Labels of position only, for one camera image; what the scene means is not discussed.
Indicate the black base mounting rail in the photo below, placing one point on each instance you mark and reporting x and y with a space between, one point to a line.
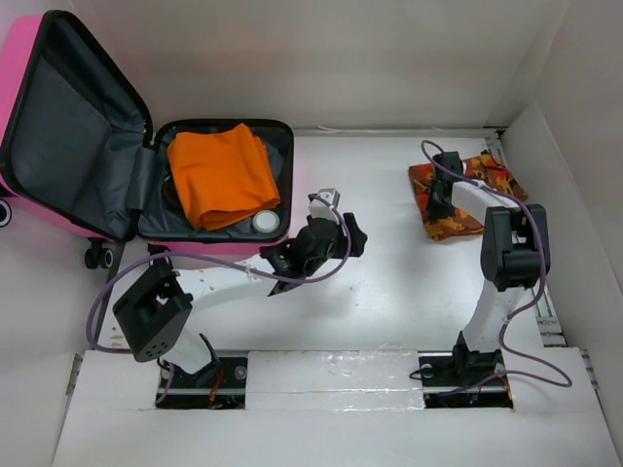
333 381

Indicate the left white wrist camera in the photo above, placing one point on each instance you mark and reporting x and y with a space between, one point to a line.
327 201

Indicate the orange camouflage garment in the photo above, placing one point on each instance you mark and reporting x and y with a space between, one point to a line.
470 203

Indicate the orange cloth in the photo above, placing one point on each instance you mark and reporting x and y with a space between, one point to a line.
221 178

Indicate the white tape roll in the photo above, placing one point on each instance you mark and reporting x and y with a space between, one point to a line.
265 222

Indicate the brown leather belt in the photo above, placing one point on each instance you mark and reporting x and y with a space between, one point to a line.
170 194

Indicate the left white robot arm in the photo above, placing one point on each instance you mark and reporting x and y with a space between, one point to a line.
154 311

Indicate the pink hard-shell suitcase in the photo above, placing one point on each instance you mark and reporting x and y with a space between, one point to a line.
79 149

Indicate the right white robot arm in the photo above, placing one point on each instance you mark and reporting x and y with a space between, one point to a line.
514 257

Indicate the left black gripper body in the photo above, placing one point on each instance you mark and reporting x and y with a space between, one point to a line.
336 250

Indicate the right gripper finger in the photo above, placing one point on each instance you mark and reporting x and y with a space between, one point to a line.
433 182
449 160

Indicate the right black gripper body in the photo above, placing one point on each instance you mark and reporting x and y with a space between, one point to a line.
439 208

